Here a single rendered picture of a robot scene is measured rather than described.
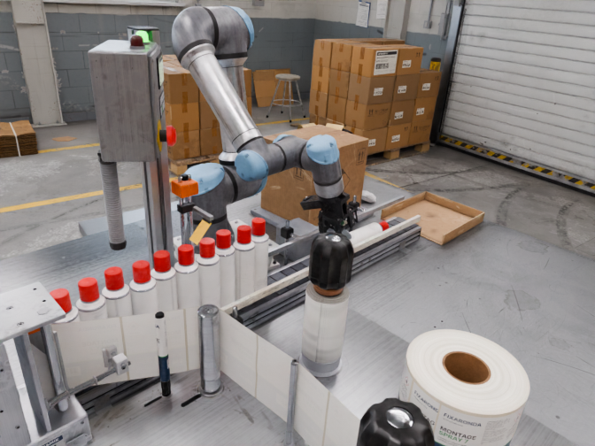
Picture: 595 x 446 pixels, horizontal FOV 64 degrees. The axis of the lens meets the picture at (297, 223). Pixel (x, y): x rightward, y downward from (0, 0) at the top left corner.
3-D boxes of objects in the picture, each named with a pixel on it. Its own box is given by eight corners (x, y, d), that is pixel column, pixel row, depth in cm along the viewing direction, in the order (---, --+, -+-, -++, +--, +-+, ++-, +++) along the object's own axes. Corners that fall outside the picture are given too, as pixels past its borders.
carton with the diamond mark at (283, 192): (307, 230, 161) (313, 154, 149) (259, 207, 175) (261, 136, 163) (360, 207, 181) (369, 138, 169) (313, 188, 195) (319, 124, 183)
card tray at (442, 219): (442, 245, 161) (444, 234, 159) (380, 219, 177) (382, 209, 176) (482, 221, 180) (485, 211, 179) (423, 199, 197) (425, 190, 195)
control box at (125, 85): (101, 162, 85) (86, 50, 76) (118, 135, 100) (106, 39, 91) (159, 162, 86) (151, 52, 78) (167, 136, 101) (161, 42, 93)
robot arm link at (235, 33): (211, 202, 145) (183, 7, 125) (247, 188, 155) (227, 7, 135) (236, 209, 138) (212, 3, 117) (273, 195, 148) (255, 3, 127)
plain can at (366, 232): (350, 240, 139) (392, 221, 152) (337, 233, 142) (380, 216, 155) (348, 255, 141) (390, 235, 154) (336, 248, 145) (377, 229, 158)
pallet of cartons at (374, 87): (355, 171, 471) (370, 49, 420) (302, 148, 529) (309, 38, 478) (430, 152, 540) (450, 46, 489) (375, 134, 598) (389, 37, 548)
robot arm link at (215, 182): (177, 213, 137) (171, 168, 132) (213, 200, 146) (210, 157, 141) (203, 224, 130) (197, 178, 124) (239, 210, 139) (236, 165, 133)
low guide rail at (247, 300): (120, 367, 93) (119, 360, 92) (117, 365, 94) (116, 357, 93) (420, 220, 162) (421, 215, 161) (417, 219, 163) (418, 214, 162)
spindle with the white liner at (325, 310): (320, 384, 94) (335, 255, 81) (290, 360, 100) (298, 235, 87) (350, 364, 100) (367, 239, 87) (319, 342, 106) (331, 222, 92)
